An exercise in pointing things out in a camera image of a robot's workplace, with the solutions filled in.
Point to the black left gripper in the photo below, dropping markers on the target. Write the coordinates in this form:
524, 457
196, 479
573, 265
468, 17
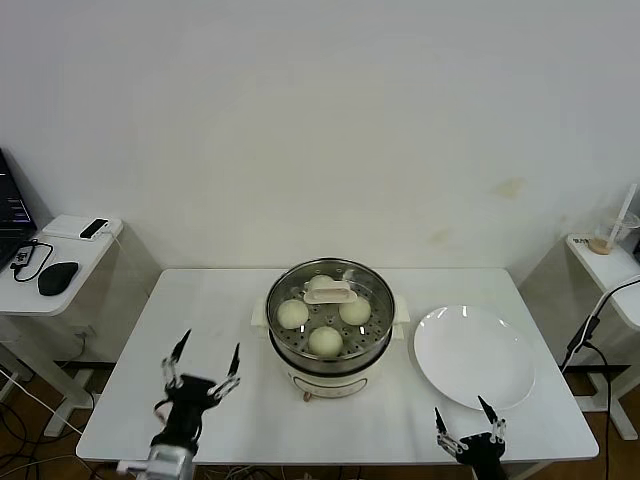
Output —
187, 405

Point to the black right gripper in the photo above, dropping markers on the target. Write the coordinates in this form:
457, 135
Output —
482, 452

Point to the white steamed baozi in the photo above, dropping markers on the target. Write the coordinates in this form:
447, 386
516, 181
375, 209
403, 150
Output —
320, 281
356, 314
292, 314
325, 341

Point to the round glass lid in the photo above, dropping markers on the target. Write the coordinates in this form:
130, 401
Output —
330, 296

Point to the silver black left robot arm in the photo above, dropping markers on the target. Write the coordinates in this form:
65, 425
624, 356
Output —
170, 462

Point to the stainless steel steamer basket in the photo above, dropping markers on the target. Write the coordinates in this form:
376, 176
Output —
280, 346

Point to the white round plate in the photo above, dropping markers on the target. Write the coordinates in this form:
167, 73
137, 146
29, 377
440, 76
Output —
470, 350

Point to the cream electric cooker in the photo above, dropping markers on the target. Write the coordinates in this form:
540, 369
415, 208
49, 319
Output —
330, 382

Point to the black inline adapter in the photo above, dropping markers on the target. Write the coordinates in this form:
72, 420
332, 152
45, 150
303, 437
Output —
584, 340

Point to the black computer mouse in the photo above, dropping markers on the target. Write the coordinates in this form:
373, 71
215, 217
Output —
57, 277

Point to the white-edged black phone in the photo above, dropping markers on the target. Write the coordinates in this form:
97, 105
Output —
94, 228

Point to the flat white box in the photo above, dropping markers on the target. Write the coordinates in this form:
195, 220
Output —
60, 227

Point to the clear plastic cup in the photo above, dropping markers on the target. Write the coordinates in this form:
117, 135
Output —
602, 246

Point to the black laptop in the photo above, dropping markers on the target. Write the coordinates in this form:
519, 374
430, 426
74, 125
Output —
12, 210

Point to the white drinking straw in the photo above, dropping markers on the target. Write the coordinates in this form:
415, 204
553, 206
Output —
630, 202

